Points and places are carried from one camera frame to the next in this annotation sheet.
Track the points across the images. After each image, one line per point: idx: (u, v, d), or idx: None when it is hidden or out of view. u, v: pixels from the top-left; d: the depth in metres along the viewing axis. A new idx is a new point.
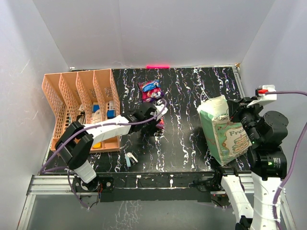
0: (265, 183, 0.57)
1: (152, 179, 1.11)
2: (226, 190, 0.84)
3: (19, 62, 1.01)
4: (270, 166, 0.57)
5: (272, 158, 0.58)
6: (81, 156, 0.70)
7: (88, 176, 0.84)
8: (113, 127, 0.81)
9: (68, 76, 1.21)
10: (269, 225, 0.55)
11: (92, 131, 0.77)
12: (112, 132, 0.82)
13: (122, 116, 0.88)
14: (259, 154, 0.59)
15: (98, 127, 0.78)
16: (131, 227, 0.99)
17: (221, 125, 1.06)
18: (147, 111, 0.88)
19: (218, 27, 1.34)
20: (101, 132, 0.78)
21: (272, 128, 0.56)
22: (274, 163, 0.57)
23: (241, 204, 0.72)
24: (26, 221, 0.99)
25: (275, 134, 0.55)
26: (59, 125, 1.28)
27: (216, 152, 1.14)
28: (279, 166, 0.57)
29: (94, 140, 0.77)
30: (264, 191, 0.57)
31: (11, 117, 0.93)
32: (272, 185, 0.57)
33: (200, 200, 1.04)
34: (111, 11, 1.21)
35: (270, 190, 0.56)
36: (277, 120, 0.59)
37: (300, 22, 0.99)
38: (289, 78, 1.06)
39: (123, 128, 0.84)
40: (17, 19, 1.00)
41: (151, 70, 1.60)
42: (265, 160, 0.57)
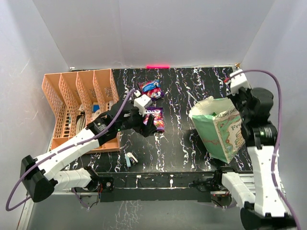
0: (261, 152, 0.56)
1: (152, 179, 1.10)
2: (226, 185, 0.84)
3: (19, 62, 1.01)
4: (263, 136, 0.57)
5: (263, 129, 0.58)
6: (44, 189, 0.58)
7: (81, 183, 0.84)
8: (74, 148, 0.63)
9: (68, 76, 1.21)
10: (272, 196, 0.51)
11: (45, 165, 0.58)
12: (75, 155, 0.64)
13: (84, 130, 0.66)
14: (251, 127, 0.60)
15: (53, 156, 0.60)
16: (131, 227, 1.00)
17: (223, 122, 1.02)
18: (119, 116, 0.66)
19: (219, 27, 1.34)
20: (58, 163, 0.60)
21: (259, 100, 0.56)
22: (266, 133, 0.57)
23: (242, 193, 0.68)
24: (25, 221, 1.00)
25: (263, 105, 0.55)
26: (59, 125, 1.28)
27: (221, 152, 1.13)
28: (272, 135, 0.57)
29: (52, 173, 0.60)
30: (261, 160, 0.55)
31: (11, 117, 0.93)
32: (267, 154, 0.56)
33: (201, 200, 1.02)
34: (111, 11, 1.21)
35: (266, 159, 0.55)
36: (264, 93, 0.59)
37: (301, 23, 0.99)
38: (289, 79, 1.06)
39: (88, 145, 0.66)
40: (17, 19, 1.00)
41: (151, 70, 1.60)
42: (257, 132, 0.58)
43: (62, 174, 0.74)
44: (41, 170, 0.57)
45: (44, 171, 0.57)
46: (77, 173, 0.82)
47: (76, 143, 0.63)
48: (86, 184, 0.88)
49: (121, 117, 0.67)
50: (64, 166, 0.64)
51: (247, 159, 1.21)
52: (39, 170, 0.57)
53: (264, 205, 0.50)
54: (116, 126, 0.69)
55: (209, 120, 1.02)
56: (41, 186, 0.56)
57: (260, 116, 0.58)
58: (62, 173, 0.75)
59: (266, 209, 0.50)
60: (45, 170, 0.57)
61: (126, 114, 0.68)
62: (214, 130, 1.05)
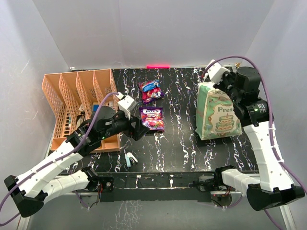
0: (258, 128, 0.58)
1: (151, 179, 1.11)
2: (225, 178, 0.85)
3: (20, 62, 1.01)
4: (257, 111, 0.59)
5: (255, 105, 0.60)
6: (29, 208, 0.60)
7: (80, 184, 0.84)
8: (53, 166, 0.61)
9: (68, 76, 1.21)
10: (277, 171, 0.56)
11: (25, 185, 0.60)
12: (56, 171, 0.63)
13: (64, 143, 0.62)
14: (244, 106, 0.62)
15: (32, 176, 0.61)
16: (131, 227, 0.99)
17: (213, 98, 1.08)
18: (100, 124, 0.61)
19: (219, 27, 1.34)
20: (37, 182, 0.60)
21: (246, 77, 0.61)
22: (259, 109, 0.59)
23: (244, 179, 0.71)
24: (26, 221, 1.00)
25: (251, 81, 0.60)
26: (59, 125, 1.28)
27: (201, 126, 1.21)
28: (265, 109, 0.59)
29: (35, 190, 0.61)
30: (260, 137, 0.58)
31: (11, 117, 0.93)
32: (265, 129, 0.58)
33: (200, 200, 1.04)
34: (111, 11, 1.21)
35: (265, 134, 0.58)
36: (249, 71, 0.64)
37: (301, 23, 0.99)
38: (289, 79, 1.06)
39: (69, 160, 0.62)
40: (17, 19, 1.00)
41: (151, 70, 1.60)
42: (251, 107, 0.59)
43: (53, 183, 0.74)
44: (21, 191, 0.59)
45: (24, 191, 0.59)
46: (72, 178, 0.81)
47: (53, 160, 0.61)
48: (82, 186, 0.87)
49: (102, 125, 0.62)
50: (49, 181, 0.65)
51: (247, 159, 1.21)
52: (20, 191, 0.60)
53: (271, 181, 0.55)
54: (100, 134, 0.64)
55: (206, 92, 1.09)
56: (22, 206, 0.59)
57: (249, 93, 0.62)
58: (53, 182, 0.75)
59: (273, 185, 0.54)
60: (25, 191, 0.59)
61: (108, 122, 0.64)
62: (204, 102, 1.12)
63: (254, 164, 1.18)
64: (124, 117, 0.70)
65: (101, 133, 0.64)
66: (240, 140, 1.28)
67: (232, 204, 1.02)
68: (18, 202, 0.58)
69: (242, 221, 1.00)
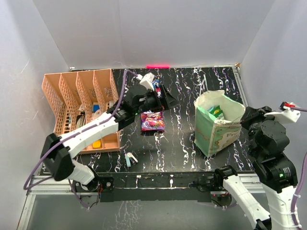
0: (281, 194, 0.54)
1: (151, 179, 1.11)
2: (229, 189, 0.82)
3: (20, 62, 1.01)
4: (281, 177, 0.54)
5: (281, 169, 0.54)
6: (66, 166, 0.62)
7: (87, 178, 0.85)
8: (96, 130, 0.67)
9: (68, 77, 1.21)
10: None
11: (69, 143, 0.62)
12: (95, 136, 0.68)
13: (105, 113, 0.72)
14: (266, 166, 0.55)
15: (76, 135, 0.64)
16: (131, 227, 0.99)
17: (221, 128, 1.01)
18: (134, 100, 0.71)
19: (219, 27, 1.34)
20: (81, 141, 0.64)
21: (274, 140, 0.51)
22: (285, 174, 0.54)
23: (252, 208, 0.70)
24: (25, 221, 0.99)
25: (278, 145, 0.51)
26: (59, 125, 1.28)
27: (206, 146, 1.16)
28: (290, 174, 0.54)
29: (75, 151, 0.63)
30: (281, 202, 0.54)
31: (11, 117, 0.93)
32: (288, 193, 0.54)
33: (201, 200, 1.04)
34: (111, 11, 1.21)
35: (286, 199, 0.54)
36: (275, 129, 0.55)
37: (301, 22, 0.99)
38: (289, 79, 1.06)
39: (110, 128, 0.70)
40: (18, 19, 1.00)
41: (151, 70, 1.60)
42: (276, 174, 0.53)
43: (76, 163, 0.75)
44: (66, 147, 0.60)
45: (69, 147, 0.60)
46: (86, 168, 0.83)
47: (98, 124, 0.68)
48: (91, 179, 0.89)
49: (136, 101, 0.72)
50: (85, 145, 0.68)
51: (247, 159, 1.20)
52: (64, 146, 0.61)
53: None
54: (134, 110, 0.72)
55: (211, 121, 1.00)
56: (64, 161, 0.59)
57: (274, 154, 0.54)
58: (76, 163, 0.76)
59: None
60: (70, 147, 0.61)
61: (141, 99, 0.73)
62: (210, 130, 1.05)
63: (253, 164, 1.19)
64: (151, 94, 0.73)
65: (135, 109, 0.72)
66: (240, 140, 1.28)
67: (233, 204, 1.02)
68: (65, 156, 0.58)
69: (242, 221, 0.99)
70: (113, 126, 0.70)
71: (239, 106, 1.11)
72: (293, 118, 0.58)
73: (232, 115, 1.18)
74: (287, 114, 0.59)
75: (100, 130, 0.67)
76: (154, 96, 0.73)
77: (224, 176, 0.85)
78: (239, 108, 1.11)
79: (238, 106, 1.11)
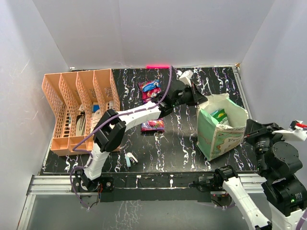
0: (289, 217, 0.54)
1: (151, 179, 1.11)
2: (230, 191, 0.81)
3: (20, 62, 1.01)
4: (292, 202, 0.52)
5: (293, 194, 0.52)
6: (117, 142, 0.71)
7: (96, 173, 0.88)
8: (145, 112, 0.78)
9: (68, 77, 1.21)
10: None
11: (124, 118, 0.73)
12: (143, 119, 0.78)
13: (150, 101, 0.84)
14: (277, 189, 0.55)
15: (130, 113, 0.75)
16: (131, 227, 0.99)
17: (223, 132, 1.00)
18: (174, 94, 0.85)
19: (219, 27, 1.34)
20: (133, 119, 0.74)
21: (286, 164, 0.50)
22: (296, 199, 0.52)
23: (251, 212, 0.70)
24: (26, 221, 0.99)
25: (290, 171, 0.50)
26: (59, 125, 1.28)
27: (208, 150, 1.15)
28: (301, 200, 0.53)
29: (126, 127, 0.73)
30: (288, 224, 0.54)
31: (11, 118, 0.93)
32: (295, 216, 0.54)
33: (200, 200, 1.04)
34: (111, 11, 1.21)
35: (293, 222, 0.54)
36: (287, 152, 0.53)
37: (301, 22, 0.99)
38: (289, 79, 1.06)
39: (155, 113, 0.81)
40: (17, 19, 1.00)
41: (151, 70, 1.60)
42: (287, 198, 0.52)
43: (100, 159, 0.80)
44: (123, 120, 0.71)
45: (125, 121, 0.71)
46: (98, 170, 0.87)
47: (146, 108, 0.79)
48: (98, 177, 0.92)
49: (176, 95, 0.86)
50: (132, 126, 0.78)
51: (247, 159, 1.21)
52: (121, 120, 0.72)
53: None
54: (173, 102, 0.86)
55: (213, 124, 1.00)
56: (120, 133, 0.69)
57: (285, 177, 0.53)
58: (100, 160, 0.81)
59: None
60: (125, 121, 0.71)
61: (179, 94, 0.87)
62: (212, 134, 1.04)
63: (254, 164, 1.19)
64: (187, 89, 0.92)
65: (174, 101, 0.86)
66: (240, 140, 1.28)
67: (232, 204, 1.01)
68: (123, 127, 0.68)
69: (241, 222, 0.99)
70: (158, 113, 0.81)
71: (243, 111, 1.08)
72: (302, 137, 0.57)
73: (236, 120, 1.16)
74: (297, 132, 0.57)
75: (148, 114, 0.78)
76: (190, 90, 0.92)
77: (224, 178, 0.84)
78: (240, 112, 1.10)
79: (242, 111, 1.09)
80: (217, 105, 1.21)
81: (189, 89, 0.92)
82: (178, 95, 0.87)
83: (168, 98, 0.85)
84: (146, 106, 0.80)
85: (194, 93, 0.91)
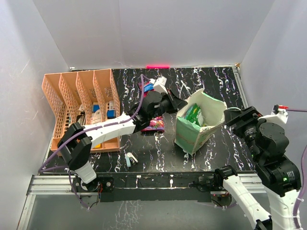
0: (284, 198, 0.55)
1: (151, 179, 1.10)
2: (229, 189, 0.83)
3: (20, 62, 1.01)
4: (285, 181, 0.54)
5: (285, 173, 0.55)
6: (82, 159, 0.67)
7: (89, 176, 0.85)
8: (115, 127, 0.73)
9: (68, 77, 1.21)
10: None
11: (92, 133, 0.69)
12: (113, 133, 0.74)
13: (124, 114, 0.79)
14: (269, 168, 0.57)
15: (99, 128, 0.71)
16: (131, 227, 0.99)
17: (205, 132, 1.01)
18: (149, 107, 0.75)
19: (219, 27, 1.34)
20: (102, 134, 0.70)
21: (273, 141, 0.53)
22: (289, 178, 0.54)
23: (252, 208, 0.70)
24: (26, 221, 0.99)
25: (277, 146, 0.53)
26: (59, 125, 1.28)
27: (190, 147, 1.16)
28: (294, 178, 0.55)
29: (94, 143, 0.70)
30: (283, 205, 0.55)
31: (11, 118, 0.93)
32: (290, 197, 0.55)
33: (201, 200, 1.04)
34: (111, 11, 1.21)
35: (289, 203, 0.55)
36: (274, 130, 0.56)
37: (301, 22, 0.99)
38: (289, 79, 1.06)
39: (128, 128, 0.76)
40: (17, 19, 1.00)
41: (151, 70, 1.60)
42: (279, 177, 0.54)
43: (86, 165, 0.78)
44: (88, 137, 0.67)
45: (91, 137, 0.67)
46: (90, 172, 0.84)
47: (118, 122, 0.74)
48: (92, 179, 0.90)
49: (152, 108, 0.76)
50: (103, 140, 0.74)
51: (247, 159, 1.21)
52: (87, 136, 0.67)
53: None
54: (149, 115, 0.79)
55: (195, 130, 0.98)
56: (84, 152, 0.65)
57: (275, 155, 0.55)
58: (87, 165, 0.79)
59: None
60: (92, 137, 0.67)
61: (156, 105, 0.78)
62: (194, 136, 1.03)
63: (254, 164, 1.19)
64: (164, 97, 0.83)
65: (151, 114, 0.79)
66: (240, 140, 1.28)
67: (233, 204, 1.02)
68: (87, 145, 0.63)
69: (241, 222, 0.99)
70: (131, 127, 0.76)
71: (221, 104, 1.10)
72: (284, 120, 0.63)
73: (210, 111, 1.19)
74: (280, 116, 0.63)
75: (120, 129, 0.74)
76: (167, 97, 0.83)
77: (224, 176, 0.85)
78: (219, 106, 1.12)
79: (220, 103, 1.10)
80: (191, 102, 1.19)
81: (165, 96, 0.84)
82: (154, 107, 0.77)
83: (144, 111, 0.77)
84: (118, 120, 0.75)
85: (172, 100, 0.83)
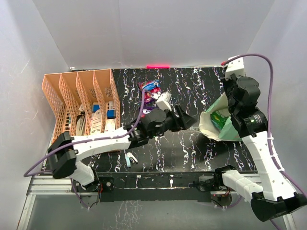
0: (256, 139, 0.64)
1: (151, 179, 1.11)
2: (226, 179, 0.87)
3: (19, 62, 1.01)
4: (253, 122, 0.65)
5: (253, 117, 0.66)
6: (66, 169, 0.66)
7: (87, 179, 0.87)
8: (107, 142, 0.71)
9: (68, 77, 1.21)
10: (278, 179, 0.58)
11: (79, 147, 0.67)
12: (104, 147, 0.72)
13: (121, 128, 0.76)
14: (241, 117, 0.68)
15: (88, 142, 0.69)
16: (131, 227, 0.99)
17: None
18: (150, 124, 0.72)
19: (219, 27, 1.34)
20: (90, 149, 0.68)
21: (246, 90, 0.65)
22: (256, 119, 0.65)
23: (247, 186, 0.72)
24: (26, 221, 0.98)
25: (249, 96, 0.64)
26: (59, 125, 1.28)
27: None
28: (261, 120, 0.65)
29: (82, 155, 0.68)
30: (259, 147, 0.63)
31: (11, 118, 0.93)
32: (263, 140, 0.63)
33: (200, 200, 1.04)
34: (111, 12, 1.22)
35: (263, 144, 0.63)
36: (249, 83, 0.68)
37: (300, 22, 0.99)
38: (289, 79, 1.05)
39: (121, 143, 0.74)
40: (17, 19, 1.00)
41: (151, 70, 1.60)
42: (247, 120, 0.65)
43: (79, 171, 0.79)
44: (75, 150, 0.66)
45: (77, 151, 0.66)
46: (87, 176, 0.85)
47: (111, 136, 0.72)
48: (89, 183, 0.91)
49: (153, 126, 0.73)
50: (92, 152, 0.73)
51: (247, 159, 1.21)
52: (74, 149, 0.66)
53: (274, 190, 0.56)
54: (150, 133, 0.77)
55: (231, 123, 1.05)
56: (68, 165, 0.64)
57: (248, 106, 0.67)
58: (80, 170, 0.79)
59: (277, 194, 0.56)
60: (78, 151, 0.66)
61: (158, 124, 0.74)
62: None
63: (254, 164, 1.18)
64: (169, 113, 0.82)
65: (151, 132, 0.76)
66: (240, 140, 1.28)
67: (232, 204, 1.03)
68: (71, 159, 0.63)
69: (241, 221, 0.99)
70: (125, 143, 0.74)
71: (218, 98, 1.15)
72: (241, 64, 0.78)
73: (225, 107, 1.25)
74: (233, 66, 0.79)
75: (112, 144, 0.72)
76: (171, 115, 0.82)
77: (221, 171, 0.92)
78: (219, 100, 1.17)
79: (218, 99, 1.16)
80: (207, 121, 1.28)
81: (170, 113, 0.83)
82: (155, 126, 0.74)
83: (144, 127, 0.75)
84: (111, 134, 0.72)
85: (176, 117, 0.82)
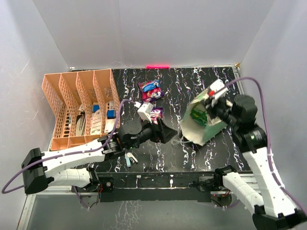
0: (256, 155, 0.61)
1: (152, 179, 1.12)
2: (228, 184, 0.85)
3: (19, 62, 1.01)
4: (253, 139, 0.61)
5: (253, 133, 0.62)
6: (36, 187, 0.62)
7: (82, 182, 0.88)
8: (79, 156, 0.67)
9: (68, 77, 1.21)
10: (278, 196, 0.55)
11: (50, 163, 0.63)
12: (77, 162, 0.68)
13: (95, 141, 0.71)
14: (242, 133, 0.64)
15: (58, 157, 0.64)
16: (131, 227, 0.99)
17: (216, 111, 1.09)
18: (124, 137, 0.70)
19: (219, 27, 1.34)
20: (61, 165, 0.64)
21: (244, 108, 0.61)
22: (256, 136, 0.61)
23: (250, 195, 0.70)
24: (26, 221, 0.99)
25: (248, 112, 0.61)
26: (59, 125, 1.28)
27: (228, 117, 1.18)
28: (261, 137, 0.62)
29: (52, 172, 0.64)
30: (259, 163, 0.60)
31: (11, 118, 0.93)
32: (263, 155, 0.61)
33: (201, 200, 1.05)
34: (111, 12, 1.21)
35: (263, 161, 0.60)
36: (247, 100, 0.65)
37: (300, 22, 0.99)
38: (289, 79, 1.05)
39: (95, 157, 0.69)
40: (17, 19, 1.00)
41: (151, 70, 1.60)
42: (248, 136, 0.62)
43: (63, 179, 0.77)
44: (43, 166, 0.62)
45: (46, 167, 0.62)
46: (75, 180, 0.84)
47: (83, 150, 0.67)
48: (84, 185, 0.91)
49: (128, 138, 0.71)
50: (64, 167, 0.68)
51: None
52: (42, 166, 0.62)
53: (275, 207, 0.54)
54: (127, 145, 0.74)
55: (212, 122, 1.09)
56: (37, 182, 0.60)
57: (247, 122, 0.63)
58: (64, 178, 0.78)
59: (277, 211, 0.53)
60: (47, 167, 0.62)
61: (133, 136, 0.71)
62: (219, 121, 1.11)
63: None
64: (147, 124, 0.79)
65: (128, 143, 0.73)
66: None
67: (232, 204, 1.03)
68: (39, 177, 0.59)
69: (241, 222, 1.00)
70: (99, 157, 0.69)
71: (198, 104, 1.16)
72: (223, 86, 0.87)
73: None
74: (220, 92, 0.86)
75: (85, 158, 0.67)
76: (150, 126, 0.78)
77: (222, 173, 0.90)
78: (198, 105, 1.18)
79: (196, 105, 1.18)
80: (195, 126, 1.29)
81: (148, 124, 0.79)
82: (130, 138, 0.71)
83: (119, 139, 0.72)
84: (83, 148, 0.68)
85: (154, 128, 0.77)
